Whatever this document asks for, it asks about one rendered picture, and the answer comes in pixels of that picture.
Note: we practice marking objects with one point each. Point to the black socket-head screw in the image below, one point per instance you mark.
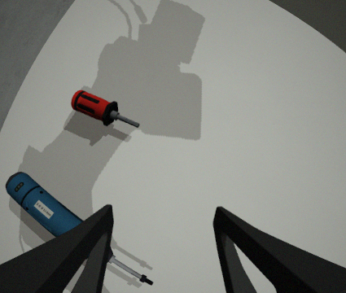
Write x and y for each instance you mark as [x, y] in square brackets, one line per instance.
[145, 279]

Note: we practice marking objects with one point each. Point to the dark blue electric screwdriver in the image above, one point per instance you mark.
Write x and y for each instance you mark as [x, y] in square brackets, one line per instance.
[47, 210]

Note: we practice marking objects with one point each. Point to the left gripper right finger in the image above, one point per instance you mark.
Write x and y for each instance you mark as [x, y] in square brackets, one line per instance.
[289, 268]

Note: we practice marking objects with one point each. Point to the red and black screwdriver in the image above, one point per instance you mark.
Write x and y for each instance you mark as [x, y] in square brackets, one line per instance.
[98, 108]

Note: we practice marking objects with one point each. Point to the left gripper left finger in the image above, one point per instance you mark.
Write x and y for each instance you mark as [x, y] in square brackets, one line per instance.
[50, 267]

